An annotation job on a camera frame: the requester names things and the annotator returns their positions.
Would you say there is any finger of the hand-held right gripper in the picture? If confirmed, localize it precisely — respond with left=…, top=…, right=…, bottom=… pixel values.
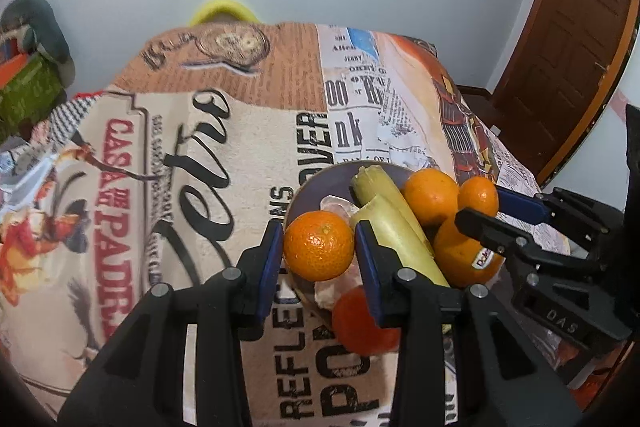
left=496, top=187, right=609, bottom=253
left=455, top=207, right=551, bottom=278

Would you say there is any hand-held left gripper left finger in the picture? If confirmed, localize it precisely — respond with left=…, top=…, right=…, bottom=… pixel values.
left=57, top=223, right=286, bottom=427

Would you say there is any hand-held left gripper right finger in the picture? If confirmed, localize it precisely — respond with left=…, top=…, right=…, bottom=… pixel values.
left=354, top=222, right=583, bottom=427

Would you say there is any large orange with sticker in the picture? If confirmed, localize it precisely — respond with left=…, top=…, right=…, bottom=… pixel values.
left=433, top=214, right=506, bottom=289

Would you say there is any small mandarin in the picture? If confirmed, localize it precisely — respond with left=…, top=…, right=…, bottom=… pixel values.
left=283, top=211, right=355, bottom=282
left=457, top=177, right=500, bottom=218

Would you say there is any red tomato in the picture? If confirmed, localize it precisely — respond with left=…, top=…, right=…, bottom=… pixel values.
left=332, top=285, right=402, bottom=356

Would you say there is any yellow-green sugarcane piece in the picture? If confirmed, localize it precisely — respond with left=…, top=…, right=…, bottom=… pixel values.
left=348, top=199, right=451, bottom=292
left=350, top=165, right=436, bottom=258

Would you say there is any large plain orange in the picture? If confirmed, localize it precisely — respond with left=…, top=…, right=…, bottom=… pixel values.
left=402, top=168, right=460, bottom=228

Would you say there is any peeled citrus piece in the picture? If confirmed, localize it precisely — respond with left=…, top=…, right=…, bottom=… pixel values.
left=314, top=196, right=362, bottom=310

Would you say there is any dark grey plate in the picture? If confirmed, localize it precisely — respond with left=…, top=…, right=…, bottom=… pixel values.
left=282, top=161, right=451, bottom=323

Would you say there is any white heart-print sliding door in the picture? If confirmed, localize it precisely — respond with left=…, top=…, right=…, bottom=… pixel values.
left=537, top=17, right=640, bottom=212

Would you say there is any printed blanket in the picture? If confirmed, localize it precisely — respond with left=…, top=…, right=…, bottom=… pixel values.
left=0, top=22, right=601, bottom=427

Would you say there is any brown wooden door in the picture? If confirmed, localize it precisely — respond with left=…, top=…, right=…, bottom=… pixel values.
left=492, top=0, right=640, bottom=180

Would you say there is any black-white checkered cloth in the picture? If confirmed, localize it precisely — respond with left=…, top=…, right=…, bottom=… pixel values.
left=30, top=94, right=102, bottom=148

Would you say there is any light blue cloth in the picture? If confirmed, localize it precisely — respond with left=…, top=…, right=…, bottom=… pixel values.
left=0, top=142, right=53, bottom=194

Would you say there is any green patterned bag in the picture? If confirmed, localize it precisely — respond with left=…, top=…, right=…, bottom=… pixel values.
left=0, top=54, right=67, bottom=142

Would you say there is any orange cardboard box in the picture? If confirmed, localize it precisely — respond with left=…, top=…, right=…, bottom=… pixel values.
left=0, top=54, right=32, bottom=90

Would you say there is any grey plush toy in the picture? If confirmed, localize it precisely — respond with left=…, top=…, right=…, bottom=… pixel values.
left=0, top=0, right=77, bottom=84

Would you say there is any yellow foam ring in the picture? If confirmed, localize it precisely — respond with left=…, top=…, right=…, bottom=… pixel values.
left=189, top=0, right=261, bottom=26

